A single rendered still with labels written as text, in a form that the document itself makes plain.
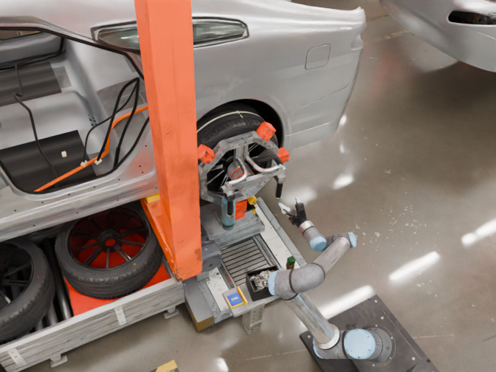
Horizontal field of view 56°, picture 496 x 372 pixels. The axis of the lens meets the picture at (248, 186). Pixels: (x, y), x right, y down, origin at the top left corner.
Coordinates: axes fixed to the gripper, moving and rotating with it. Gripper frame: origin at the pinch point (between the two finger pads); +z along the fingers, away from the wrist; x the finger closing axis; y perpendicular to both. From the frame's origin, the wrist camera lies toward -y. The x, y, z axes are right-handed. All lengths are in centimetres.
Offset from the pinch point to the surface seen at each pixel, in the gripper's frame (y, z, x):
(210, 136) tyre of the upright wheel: -31, 40, -33
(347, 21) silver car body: -81, 49, 59
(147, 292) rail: 44, 2, -93
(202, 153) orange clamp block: -28, 31, -42
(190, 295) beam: 70, 3, -65
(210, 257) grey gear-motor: 44, 9, -48
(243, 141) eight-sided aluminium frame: -28.9, 30.4, -16.4
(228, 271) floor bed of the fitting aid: 76, 13, -32
